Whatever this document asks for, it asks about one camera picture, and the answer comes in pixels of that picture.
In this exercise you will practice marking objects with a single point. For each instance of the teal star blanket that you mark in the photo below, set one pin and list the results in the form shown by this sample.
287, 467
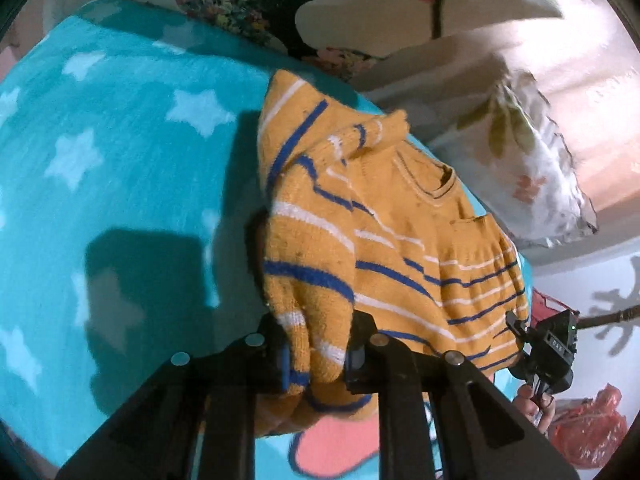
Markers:
125, 160

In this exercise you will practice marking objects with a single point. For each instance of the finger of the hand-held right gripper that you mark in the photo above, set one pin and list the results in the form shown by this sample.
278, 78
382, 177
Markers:
522, 370
516, 326

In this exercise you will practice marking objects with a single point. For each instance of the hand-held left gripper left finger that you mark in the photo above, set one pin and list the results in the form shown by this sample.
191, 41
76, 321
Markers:
272, 360

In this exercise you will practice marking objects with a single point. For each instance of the floral cream bedsheet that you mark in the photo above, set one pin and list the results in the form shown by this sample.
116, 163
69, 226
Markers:
375, 5

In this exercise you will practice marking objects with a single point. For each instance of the leaf print pillow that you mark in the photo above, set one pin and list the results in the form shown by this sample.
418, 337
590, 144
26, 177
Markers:
540, 175

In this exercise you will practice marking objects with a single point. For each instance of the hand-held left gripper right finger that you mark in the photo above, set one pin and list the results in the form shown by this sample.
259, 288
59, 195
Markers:
362, 365

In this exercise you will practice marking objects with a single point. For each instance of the beige cloth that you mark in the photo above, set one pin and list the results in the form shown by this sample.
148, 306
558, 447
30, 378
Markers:
440, 65

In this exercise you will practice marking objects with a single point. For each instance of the yellow striped sweater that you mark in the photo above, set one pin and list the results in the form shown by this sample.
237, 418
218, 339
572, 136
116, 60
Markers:
400, 240

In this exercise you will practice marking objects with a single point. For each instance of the red plastic bag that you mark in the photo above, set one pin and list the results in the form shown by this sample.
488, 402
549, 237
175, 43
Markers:
590, 430

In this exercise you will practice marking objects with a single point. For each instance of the brown rod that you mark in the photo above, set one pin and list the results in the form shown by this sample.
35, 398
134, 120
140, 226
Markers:
607, 316

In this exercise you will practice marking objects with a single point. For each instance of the person's right hand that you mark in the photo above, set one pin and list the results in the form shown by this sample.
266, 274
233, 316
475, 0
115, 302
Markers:
536, 410

